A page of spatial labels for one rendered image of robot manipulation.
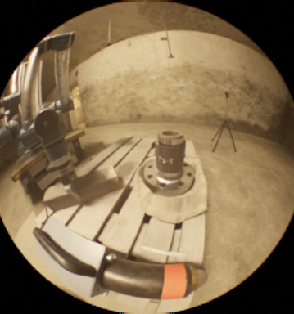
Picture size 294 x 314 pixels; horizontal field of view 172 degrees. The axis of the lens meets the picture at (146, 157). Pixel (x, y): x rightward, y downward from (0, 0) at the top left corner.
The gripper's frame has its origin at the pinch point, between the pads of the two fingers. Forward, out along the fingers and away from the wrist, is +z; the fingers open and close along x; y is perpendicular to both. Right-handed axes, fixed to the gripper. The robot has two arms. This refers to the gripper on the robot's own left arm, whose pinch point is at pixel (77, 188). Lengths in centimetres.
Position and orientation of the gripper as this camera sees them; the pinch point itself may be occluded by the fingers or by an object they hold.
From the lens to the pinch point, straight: 55.1
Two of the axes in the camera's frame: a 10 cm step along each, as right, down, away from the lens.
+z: 0.8, 8.6, 5.1
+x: -4.9, -4.1, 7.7
